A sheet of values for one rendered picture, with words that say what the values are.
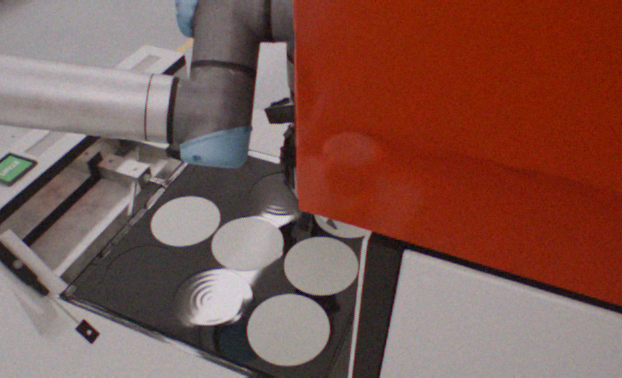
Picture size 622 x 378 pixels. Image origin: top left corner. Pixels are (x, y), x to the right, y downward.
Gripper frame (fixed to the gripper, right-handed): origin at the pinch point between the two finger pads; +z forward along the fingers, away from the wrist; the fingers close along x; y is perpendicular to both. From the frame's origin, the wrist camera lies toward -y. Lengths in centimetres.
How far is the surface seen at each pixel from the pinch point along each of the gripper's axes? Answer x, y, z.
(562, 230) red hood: -11, 41, -35
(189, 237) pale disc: -18.2, -3.6, 1.6
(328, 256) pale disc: -3.6, 10.2, 1.8
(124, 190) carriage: -22.5, -20.7, 3.4
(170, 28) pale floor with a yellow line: 63, -251, 89
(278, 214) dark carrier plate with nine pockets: -5.1, -0.6, 1.7
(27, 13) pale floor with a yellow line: -5, -323, 88
